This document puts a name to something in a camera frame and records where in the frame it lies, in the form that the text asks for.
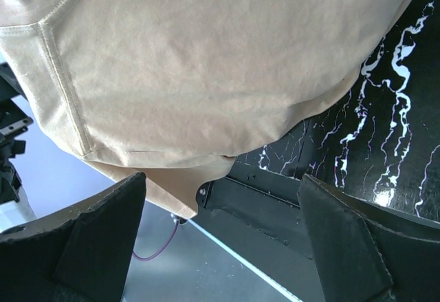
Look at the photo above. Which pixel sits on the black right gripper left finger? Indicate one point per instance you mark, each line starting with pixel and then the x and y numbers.
pixel 79 253

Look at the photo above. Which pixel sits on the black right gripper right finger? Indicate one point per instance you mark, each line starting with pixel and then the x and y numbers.
pixel 366 252

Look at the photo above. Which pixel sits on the beige t shirt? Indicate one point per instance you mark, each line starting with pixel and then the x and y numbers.
pixel 177 89

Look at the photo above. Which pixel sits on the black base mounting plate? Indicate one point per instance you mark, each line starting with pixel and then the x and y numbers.
pixel 258 216

